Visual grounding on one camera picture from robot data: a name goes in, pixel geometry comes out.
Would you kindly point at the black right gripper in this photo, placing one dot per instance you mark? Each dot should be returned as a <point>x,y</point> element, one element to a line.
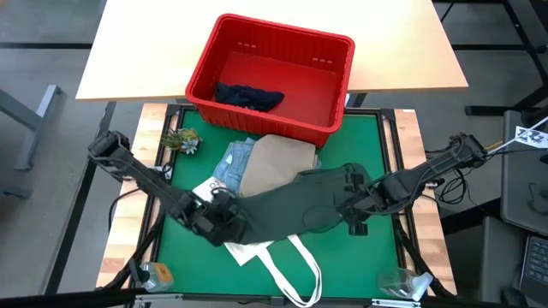
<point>364,205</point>

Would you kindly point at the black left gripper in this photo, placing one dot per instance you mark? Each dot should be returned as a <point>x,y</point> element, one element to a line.
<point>220,222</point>

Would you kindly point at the light blue denim jeans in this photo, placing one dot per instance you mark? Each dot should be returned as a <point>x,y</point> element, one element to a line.
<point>233,164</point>

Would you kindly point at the dark green garment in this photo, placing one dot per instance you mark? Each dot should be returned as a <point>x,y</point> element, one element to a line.
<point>291,205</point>

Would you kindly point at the khaki button shirt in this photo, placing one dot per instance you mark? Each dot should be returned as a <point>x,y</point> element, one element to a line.
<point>278,162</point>

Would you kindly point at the red plastic laundry bin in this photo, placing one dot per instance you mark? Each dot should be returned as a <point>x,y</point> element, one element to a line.
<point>317,94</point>

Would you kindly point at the black garment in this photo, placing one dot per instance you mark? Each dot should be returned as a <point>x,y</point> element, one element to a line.
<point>248,96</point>

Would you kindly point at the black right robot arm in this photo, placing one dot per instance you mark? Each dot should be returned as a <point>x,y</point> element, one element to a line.
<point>428,171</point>

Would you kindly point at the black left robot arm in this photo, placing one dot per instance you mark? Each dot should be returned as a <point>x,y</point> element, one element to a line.
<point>141,175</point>

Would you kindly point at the white printed tote bag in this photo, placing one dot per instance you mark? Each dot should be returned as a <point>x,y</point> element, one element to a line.
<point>248,253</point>

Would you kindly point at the green table mat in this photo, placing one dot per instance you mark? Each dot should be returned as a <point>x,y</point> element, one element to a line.
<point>355,256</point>

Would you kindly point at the clear bottle with orange label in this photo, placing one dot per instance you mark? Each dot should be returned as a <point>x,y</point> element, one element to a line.
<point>157,276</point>

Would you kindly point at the clear spray bottle white nozzle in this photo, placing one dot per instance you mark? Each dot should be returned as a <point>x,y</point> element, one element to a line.
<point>404,283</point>

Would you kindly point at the small potted succulent plant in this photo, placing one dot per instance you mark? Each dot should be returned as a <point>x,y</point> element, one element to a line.
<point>182,141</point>

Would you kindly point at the dark grey box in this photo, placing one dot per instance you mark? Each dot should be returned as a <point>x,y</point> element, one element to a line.
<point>501,256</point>

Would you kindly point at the grey cabinet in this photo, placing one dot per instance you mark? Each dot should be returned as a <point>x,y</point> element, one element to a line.
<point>520,192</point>

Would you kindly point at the black bar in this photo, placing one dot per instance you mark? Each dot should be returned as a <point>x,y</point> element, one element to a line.
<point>64,298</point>

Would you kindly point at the black keyboard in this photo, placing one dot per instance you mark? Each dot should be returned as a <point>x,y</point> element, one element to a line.
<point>537,265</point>

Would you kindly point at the light wood desk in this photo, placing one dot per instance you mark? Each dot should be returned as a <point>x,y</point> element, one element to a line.
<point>141,43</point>

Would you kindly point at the grey desk leg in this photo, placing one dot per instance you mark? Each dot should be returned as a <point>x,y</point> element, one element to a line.
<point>40,115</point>

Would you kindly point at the black metal table frame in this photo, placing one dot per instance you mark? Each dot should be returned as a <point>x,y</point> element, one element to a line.
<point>390,124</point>

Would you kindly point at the black desk frame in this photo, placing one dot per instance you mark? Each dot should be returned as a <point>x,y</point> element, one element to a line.
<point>492,47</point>

